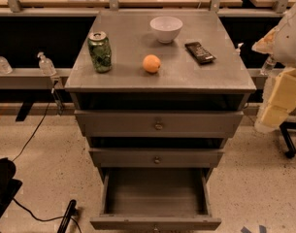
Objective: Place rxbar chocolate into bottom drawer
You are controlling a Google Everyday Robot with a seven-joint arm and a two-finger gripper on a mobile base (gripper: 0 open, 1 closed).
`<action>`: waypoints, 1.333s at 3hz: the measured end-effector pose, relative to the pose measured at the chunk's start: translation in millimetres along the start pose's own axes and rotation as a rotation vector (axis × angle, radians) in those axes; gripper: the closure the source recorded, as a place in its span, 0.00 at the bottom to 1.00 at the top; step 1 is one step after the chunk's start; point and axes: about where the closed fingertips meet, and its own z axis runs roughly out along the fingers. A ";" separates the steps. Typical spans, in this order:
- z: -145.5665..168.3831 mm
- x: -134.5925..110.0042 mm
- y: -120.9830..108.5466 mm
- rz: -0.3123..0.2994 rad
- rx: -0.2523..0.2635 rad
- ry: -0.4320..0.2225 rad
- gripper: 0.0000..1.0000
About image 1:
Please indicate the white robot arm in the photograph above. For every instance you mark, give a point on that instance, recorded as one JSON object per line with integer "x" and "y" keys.
{"x": 279, "y": 95}

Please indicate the grey drawer cabinet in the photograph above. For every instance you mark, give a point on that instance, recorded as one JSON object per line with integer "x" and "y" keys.
{"x": 181, "y": 84}

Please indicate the grey top drawer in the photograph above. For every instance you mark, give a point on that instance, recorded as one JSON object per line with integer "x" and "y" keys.
{"x": 154, "y": 124}

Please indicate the grey middle drawer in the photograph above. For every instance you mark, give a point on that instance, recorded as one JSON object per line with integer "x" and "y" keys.
{"x": 156, "y": 158}

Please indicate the grey open bottom drawer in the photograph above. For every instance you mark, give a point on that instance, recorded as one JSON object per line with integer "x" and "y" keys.
{"x": 160, "y": 199}

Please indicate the orange fruit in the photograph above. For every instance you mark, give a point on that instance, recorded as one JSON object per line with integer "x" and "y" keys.
{"x": 151, "y": 63}

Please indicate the white bowl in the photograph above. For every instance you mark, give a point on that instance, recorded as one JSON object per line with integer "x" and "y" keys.
{"x": 166, "y": 29}

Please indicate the green soda can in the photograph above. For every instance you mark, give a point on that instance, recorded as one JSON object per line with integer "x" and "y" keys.
{"x": 100, "y": 51}

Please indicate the small white pump bottle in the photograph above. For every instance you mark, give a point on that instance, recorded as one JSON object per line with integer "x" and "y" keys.
{"x": 239, "y": 48}

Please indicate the clear pump bottle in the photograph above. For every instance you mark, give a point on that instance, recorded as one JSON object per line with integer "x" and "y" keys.
{"x": 46, "y": 65}
{"x": 5, "y": 67}

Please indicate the black stand leg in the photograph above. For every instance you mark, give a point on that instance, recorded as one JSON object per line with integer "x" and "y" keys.
{"x": 70, "y": 211}

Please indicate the clear water bottle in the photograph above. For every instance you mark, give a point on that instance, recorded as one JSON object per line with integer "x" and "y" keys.
{"x": 268, "y": 66}

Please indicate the black chair base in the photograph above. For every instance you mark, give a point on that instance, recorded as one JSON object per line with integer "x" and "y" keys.
{"x": 284, "y": 127}

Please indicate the clear pump bottle far left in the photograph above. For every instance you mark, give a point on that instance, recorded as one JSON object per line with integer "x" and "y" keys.
{"x": 5, "y": 67}

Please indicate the black bag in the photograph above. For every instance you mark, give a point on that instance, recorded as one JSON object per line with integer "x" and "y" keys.
{"x": 8, "y": 185}

